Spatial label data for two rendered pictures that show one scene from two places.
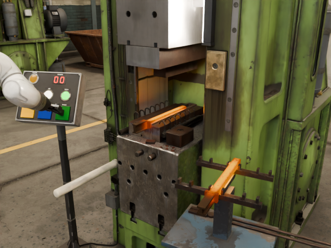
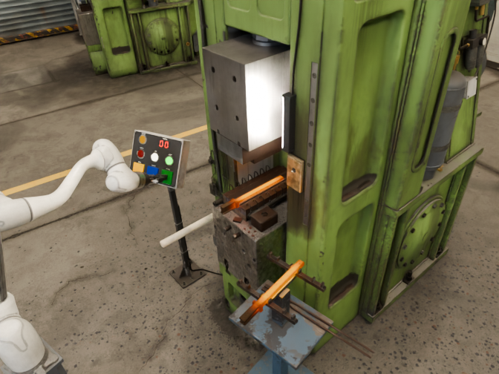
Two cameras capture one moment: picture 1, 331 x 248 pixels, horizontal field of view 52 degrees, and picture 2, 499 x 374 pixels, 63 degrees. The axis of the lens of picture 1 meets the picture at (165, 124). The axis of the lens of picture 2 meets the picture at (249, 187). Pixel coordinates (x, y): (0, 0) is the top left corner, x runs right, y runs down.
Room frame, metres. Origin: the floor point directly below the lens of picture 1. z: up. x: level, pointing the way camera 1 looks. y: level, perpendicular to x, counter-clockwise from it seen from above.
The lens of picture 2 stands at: (0.00, -0.43, 2.33)
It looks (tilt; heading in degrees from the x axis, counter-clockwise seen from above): 37 degrees down; 16
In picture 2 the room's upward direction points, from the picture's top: 3 degrees counter-clockwise
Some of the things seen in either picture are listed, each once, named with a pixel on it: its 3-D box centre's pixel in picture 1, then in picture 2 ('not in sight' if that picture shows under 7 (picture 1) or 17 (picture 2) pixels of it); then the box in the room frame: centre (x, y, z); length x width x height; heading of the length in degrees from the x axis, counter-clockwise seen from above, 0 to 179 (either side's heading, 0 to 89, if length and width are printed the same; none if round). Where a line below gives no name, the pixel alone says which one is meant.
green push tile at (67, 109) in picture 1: (63, 113); (167, 176); (1.69, 0.54, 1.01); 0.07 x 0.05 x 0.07; 79
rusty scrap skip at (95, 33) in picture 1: (107, 49); not in sight; (8.67, 1.48, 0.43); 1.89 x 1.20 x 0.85; 47
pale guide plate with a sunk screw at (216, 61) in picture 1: (215, 70); (295, 173); (1.49, -0.22, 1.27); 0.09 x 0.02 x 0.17; 54
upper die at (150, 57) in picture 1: (168, 51); (262, 133); (1.74, -0.02, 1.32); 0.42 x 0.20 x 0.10; 144
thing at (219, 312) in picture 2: not in sight; (237, 318); (1.54, 0.14, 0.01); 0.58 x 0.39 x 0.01; 54
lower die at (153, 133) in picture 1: (168, 118); (263, 189); (1.74, -0.02, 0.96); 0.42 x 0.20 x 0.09; 144
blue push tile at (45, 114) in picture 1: (45, 112); (152, 173); (1.71, 0.63, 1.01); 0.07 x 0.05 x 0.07; 79
